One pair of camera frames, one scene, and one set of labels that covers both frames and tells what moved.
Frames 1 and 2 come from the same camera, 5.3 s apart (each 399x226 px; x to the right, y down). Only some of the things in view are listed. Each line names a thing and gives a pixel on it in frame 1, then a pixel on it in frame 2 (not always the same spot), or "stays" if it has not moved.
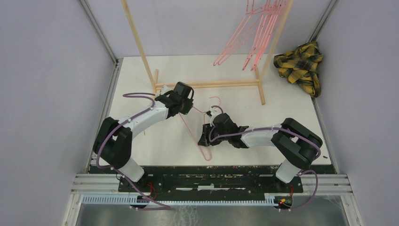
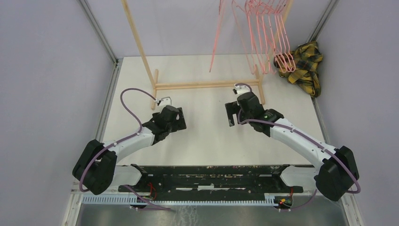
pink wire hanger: x=266 y=22 -> x=275 y=37
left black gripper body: x=186 y=105 -> x=179 y=124
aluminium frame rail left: x=88 y=183 stays
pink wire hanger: x=272 y=23 -> x=285 y=60
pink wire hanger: x=275 y=22 -> x=291 y=61
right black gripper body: x=206 y=128 -> x=244 y=116
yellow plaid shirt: x=299 y=66 stays
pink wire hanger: x=247 y=12 -> x=242 y=38
